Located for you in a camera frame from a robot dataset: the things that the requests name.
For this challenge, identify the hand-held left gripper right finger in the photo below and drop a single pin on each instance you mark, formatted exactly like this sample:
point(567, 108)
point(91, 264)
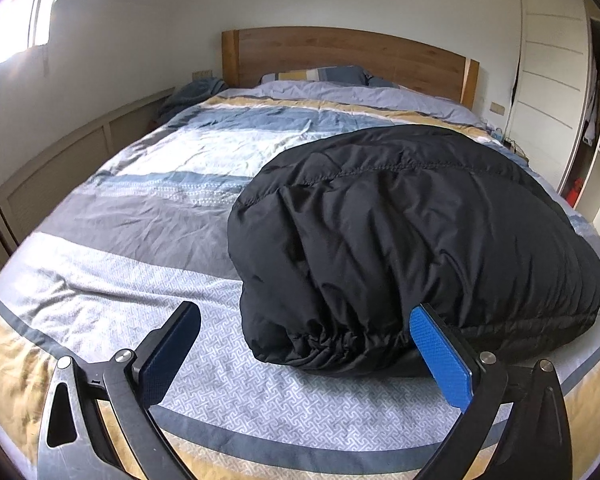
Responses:
point(442, 355)

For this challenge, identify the wooden headboard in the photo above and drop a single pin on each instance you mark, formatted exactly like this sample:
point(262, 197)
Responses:
point(350, 55)

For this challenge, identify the red item in wardrobe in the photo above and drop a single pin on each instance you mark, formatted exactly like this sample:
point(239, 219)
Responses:
point(573, 191)

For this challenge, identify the window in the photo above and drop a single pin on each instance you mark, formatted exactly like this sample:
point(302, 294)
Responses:
point(25, 15)

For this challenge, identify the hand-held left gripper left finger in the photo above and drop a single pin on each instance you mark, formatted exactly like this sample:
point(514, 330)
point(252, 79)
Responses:
point(165, 355)

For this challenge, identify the dark blue pillow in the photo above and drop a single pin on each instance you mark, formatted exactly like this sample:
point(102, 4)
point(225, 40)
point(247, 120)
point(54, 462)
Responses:
point(382, 82)

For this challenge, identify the white wardrobe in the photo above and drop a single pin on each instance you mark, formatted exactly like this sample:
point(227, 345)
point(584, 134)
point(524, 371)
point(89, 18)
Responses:
point(550, 60)

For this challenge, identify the grey-blue crumpled cloth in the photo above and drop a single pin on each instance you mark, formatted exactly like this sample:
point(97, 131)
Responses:
point(192, 97)

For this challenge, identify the striped pillow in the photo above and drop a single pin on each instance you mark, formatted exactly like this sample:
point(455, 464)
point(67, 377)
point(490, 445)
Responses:
point(315, 75)

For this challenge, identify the beige low wall cabinet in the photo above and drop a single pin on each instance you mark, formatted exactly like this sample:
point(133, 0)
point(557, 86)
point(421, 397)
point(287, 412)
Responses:
point(55, 165)

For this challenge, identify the black puffer jacket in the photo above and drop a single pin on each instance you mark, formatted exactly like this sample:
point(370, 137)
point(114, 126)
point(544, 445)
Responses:
point(380, 235)

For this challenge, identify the beige wall socket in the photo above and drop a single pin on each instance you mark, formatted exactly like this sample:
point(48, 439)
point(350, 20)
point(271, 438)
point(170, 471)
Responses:
point(497, 108)
point(202, 75)

